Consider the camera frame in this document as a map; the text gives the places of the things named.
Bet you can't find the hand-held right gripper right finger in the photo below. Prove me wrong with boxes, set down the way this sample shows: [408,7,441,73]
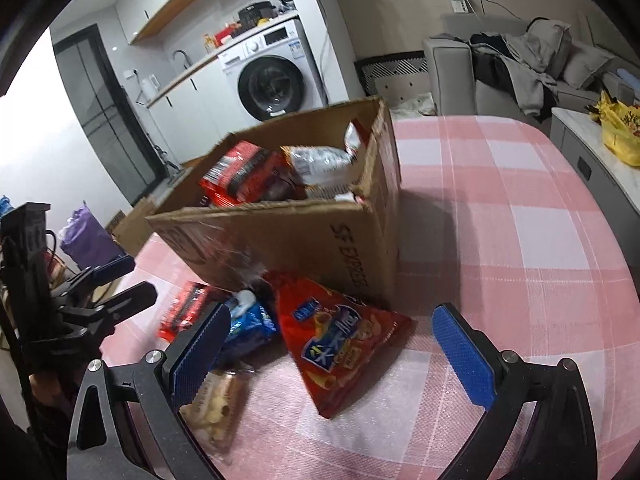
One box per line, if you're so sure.
[432,302,598,480]

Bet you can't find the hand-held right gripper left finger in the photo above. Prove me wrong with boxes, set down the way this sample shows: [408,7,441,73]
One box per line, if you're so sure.
[67,302,232,480]

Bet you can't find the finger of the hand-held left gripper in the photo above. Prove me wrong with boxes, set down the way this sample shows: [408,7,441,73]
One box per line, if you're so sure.
[50,256,135,302]
[59,281,157,327]

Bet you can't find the blue small snack packet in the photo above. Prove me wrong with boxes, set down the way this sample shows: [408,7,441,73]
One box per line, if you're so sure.
[219,294,279,362]

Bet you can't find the red triangular snack packet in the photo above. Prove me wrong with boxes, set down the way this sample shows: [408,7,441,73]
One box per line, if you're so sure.
[264,270,417,420]

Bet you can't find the brown cardboard box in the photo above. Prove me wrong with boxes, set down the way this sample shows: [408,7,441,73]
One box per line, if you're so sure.
[145,96,402,307]

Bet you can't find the white orange noodle snack packet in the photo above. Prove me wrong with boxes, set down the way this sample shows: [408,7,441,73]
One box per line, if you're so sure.
[279,144,352,197]

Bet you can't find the red white snack packet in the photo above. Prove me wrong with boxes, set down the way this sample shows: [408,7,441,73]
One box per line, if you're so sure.
[344,120,374,162]

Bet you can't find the purple plastic bag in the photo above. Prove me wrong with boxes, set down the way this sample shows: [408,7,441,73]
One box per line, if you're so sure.
[59,202,121,272]

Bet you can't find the small cardboard floor box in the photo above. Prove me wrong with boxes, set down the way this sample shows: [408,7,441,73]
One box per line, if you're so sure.
[107,197,162,259]

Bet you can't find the clear biscuit packet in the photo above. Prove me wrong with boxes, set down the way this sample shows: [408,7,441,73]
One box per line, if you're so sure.
[179,369,252,457]

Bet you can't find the stick vacuum cleaner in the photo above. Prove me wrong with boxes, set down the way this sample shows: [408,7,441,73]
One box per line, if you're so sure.
[145,125,179,172]

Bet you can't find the pink checkered tablecloth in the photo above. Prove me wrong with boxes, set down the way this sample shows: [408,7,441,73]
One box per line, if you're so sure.
[100,115,640,480]

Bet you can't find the black glass door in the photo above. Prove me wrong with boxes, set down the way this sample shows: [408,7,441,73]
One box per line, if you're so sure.
[52,25,169,207]

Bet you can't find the white kitchen counter cabinet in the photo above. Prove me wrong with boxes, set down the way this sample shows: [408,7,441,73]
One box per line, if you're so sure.
[145,55,251,167]

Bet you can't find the white coffee table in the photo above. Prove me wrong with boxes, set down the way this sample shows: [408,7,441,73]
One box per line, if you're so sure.
[550,107,640,222]

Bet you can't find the white plastic bag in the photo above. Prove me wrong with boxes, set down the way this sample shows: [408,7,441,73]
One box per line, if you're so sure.
[390,94,437,119]

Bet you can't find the white upper kitchen cabinets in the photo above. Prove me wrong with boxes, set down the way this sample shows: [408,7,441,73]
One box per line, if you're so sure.
[112,0,221,46]

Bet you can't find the yellow plastic bag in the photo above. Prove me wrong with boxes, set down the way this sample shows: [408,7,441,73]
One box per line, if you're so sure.
[587,91,640,167]

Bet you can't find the white washing machine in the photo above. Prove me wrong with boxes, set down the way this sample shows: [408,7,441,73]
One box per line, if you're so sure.
[217,17,326,124]

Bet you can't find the grey sofa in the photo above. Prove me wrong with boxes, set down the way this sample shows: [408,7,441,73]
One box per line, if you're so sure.
[422,12,640,122]

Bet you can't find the black pressure cooker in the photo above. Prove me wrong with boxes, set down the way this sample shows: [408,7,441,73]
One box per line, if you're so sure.
[237,1,276,24]

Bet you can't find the patterned side table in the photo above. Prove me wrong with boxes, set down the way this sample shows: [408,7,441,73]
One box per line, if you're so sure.
[354,51,431,99]

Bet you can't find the grey clothing pile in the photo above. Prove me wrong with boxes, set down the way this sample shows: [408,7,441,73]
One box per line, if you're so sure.
[470,19,573,117]

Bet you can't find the grey pillow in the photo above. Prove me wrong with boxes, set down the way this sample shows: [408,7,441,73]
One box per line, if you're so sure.
[562,42,614,91]

